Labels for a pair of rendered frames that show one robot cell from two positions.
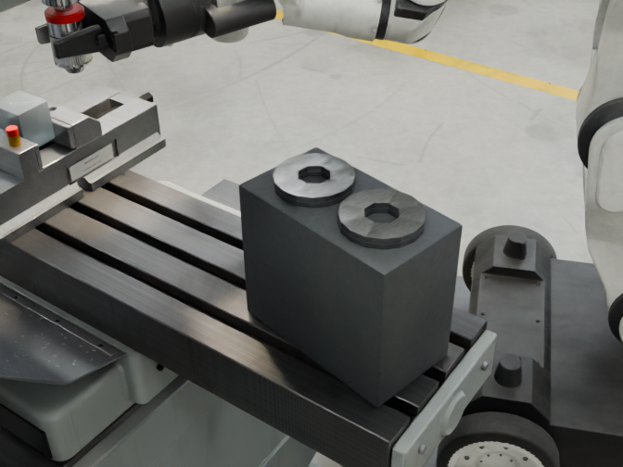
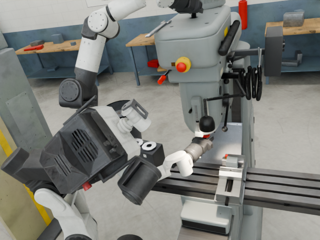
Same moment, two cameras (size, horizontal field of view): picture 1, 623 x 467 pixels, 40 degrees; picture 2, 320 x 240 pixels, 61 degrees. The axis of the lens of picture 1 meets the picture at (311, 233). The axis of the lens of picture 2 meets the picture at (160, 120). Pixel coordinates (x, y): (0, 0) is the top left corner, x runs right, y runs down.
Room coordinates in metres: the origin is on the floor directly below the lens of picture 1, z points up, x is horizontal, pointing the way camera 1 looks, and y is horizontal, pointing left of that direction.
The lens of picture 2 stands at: (2.17, -0.15, 2.12)
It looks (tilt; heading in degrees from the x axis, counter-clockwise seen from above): 30 degrees down; 170
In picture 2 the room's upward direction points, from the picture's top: 11 degrees counter-clockwise
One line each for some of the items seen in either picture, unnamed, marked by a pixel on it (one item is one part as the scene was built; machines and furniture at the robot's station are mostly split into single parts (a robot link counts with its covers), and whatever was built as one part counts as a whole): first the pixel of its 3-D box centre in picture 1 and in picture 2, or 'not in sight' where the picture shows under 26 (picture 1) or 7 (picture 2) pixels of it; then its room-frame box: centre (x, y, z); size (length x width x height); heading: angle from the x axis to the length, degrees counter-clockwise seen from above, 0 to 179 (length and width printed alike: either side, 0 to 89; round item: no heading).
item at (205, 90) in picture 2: not in sight; (202, 101); (0.99, 0.30, 1.47); 0.21 x 0.19 x 0.32; 54
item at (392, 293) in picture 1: (346, 267); (145, 156); (0.75, -0.04, 1.06); 0.22 x 0.12 x 0.20; 43
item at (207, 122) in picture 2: not in sight; (206, 122); (1.18, 0.24, 1.47); 0.07 x 0.07 x 0.06
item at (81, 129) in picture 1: (57, 119); (230, 173); (1.12, 0.37, 1.05); 0.12 x 0.06 x 0.04; 55
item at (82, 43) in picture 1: (80, 44); not in sight; (0.97, 0.28, 1.23); 0.06 x 0.02 x 0.03; 126
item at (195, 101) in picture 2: not in sight; (197, 116); (1.08, 0.23, 1.45); 0.04 x 0.04 x 0.21; 54
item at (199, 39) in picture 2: not in sight; (196, 35); (0.98, 0.30, 1.81); 0.47 x 0.26 x 0.16; 144
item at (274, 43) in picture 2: not in sight; (274, 51); (0.95, 0.74, 1.62); 0.20 x 0.09 x 0.21; 144
